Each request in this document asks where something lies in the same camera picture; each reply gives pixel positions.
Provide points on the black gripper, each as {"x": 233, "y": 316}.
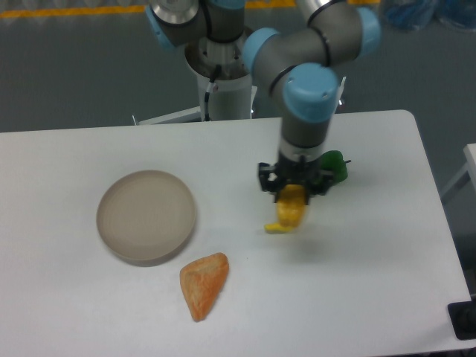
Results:
{"x": 316, "y": 182}

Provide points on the yellow bell pepper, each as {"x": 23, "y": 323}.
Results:
{"x": 291, "y": 205}

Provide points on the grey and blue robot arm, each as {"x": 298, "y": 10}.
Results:
{"x": 294, "y": 70}

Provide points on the green bell pepper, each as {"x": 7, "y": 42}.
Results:
{"x": 333, "y": 160}

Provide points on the yellow banana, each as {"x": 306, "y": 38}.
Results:
{"x": 277, "y": 227}

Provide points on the orange triangular bread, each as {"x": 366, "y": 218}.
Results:
{"x": 201, "y": 282}

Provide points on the beige round plate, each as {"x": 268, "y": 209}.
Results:
{"x": 147, "y": 217}

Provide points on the white furniture at right edge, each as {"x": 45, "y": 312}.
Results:
{"x": 465, "y": 175}

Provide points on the black device at table edge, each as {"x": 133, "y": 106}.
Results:
{"x": 462, "y": 315}

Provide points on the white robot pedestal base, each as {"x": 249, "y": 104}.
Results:
{"x": 224, "y": 86}

